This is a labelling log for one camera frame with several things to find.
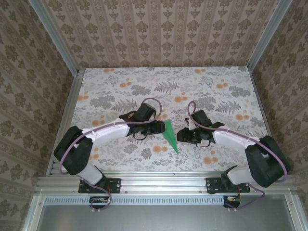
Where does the black power connector box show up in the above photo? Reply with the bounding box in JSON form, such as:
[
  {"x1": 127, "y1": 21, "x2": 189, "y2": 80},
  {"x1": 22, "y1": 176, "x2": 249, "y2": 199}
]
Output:
[
  {"x1": 89, "y1": 196, "x2": 111, "y2": 209},
  {"x1": 223, "y1": 195, "x2": 242, "y2": 209}
]

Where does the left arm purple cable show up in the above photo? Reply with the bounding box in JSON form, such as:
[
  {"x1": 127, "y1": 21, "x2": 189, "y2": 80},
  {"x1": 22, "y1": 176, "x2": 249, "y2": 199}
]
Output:
[{"x1": 58, "y1": 98, "x2": 163, "y2": 213}]

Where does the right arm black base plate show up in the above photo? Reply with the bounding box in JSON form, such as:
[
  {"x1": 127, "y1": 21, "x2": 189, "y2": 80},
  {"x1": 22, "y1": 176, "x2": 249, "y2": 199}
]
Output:
[{"x1": 205, "y1": 177, "x2": 251, "y2": 194}]

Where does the floral table cover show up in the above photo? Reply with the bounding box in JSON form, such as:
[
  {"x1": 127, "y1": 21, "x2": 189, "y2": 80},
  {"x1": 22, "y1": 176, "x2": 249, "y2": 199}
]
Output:
[{"x1": 58, "y1": 67, "x2": 280, "y2": 173}]

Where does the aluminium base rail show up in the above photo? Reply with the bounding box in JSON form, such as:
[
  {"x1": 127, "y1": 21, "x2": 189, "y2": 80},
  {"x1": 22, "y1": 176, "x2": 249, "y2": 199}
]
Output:
[{"x1": 34, "y1": 175, "x2": 298, "y2": 195}]

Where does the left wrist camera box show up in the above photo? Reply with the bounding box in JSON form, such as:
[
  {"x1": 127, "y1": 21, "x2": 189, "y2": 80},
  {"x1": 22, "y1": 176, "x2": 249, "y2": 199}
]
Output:
[{"x1": 119, "y1": 102, "x2": 157, "y2": 121}]

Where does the aluminium table side rail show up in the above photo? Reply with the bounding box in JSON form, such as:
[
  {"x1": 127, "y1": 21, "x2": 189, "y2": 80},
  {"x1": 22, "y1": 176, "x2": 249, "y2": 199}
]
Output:
[
  {"x1": 247, "y1": 67, "x2": 285, "y2": 176},
  {"x1": 45, "y1": 68, "x2": 85, "y2": 177}
]

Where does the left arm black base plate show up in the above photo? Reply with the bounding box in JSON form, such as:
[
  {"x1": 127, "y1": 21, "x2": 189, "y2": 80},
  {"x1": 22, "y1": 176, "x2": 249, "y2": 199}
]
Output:
[{"x1": 78, "y1": 177, "x2": 122, "y2": 194}]

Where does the green paper sheet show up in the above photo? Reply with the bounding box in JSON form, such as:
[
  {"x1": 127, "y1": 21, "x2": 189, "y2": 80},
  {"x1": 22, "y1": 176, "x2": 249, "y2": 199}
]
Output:
[{"x1": 160, "y1": 119, "x2": 180, "y2": 155}]

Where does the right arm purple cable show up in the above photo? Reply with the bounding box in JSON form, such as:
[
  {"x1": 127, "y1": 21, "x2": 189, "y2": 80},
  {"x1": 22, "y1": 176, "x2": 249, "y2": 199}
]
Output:
[{"x1": 187, "y1": 100, "x2": 290, "y2": 212}]

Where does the aluminium frame post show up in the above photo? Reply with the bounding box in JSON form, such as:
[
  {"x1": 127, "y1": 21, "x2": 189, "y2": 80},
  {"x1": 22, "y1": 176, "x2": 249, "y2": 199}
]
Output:
[
  {"x1": 245, "y1": 0, "x2": 290, "y2": 71},
  {"x1": 30, "y1": 0, "x2": 80, "y2": 74}
]

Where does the grey metal panel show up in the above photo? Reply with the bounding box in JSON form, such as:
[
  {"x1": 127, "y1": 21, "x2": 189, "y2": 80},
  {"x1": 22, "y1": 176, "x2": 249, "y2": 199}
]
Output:
[{"x1": 23, "y1": 194, "x2": 303, "y2": 231}]

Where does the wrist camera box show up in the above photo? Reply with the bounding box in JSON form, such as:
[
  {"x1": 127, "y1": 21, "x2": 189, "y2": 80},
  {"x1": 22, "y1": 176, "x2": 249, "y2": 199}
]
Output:
[
  {"x1": 185, "y1": 109, "x2": 225, "y2": 129},
  {"x1": 119, "y1": 102, "x2": 157, "y2": 121}
]

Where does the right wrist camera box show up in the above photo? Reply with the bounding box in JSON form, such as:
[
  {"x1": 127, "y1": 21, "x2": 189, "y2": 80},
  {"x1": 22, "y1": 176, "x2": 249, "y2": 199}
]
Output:
[{"x1": 185, "y1": 109, "x2": 225, "y2": 129}]

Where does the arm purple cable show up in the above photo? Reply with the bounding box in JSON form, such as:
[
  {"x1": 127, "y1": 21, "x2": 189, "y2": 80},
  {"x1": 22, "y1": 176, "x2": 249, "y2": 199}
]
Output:
[
  {"x1": 187, "y1": 100, "x2": 290, "y2": 212},
  {"x1": 58, "y1": 98, "x2": 163, "y2": 213}
]

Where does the slotted grey cable duct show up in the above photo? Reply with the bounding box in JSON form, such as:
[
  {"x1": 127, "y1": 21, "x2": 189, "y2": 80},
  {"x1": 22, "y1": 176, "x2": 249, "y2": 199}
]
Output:
[{"x1": 44, "y1": 195, "x2": 227, "y2": 205}]

